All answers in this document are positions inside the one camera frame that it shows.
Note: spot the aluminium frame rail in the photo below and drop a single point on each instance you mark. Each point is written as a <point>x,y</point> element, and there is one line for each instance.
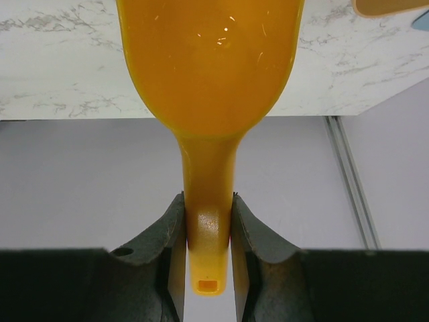
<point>353,185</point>

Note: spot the orange plastic scoop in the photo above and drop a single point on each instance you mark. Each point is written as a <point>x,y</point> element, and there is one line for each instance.
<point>209,71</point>

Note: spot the yellow tray jelly candies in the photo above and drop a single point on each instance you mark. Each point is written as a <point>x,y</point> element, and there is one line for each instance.
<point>383,8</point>

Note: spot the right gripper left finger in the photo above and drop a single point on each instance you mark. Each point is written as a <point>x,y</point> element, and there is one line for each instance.
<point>142,280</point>

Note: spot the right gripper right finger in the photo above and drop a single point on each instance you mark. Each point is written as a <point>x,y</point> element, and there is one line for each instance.
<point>275,280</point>

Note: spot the blue clipboard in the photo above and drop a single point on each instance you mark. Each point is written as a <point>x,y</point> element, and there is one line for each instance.
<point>421,23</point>

